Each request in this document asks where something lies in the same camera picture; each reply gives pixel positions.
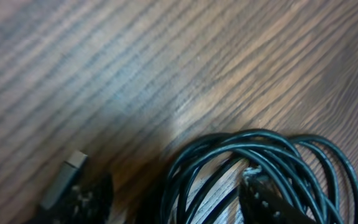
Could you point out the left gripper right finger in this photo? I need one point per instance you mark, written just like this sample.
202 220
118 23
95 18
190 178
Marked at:
259 205

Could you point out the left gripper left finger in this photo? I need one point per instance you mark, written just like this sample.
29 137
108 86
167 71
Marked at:
84 205

